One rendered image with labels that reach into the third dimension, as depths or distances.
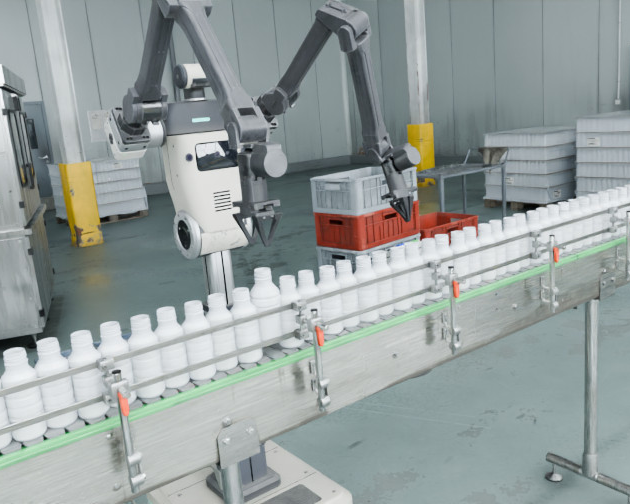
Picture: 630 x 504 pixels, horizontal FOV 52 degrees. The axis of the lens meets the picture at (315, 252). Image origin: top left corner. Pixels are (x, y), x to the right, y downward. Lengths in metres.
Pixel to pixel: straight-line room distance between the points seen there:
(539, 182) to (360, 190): 5.01
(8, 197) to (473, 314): 3.70
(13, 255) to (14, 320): 0.47
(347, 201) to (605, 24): 9.23
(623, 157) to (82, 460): 7.22
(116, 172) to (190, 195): 9.00
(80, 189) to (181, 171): 7.08
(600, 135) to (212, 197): 6.47
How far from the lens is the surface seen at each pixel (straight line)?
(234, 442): 1.47
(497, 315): 1.99
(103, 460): 1.35
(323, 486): 2.38
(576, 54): 12.90
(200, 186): 2.00
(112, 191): 10.97
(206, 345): 1.39
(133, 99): 1.83
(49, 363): 1.29
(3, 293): 5.06
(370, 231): 4.00
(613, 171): 8.05
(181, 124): 2.06
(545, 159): 8.58
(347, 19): 1.83
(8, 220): 4.96
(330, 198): 4.02
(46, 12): 9.29
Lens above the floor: 1.54
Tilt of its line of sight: 13 degrees down
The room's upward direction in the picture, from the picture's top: 5 degrees counter-clockwise
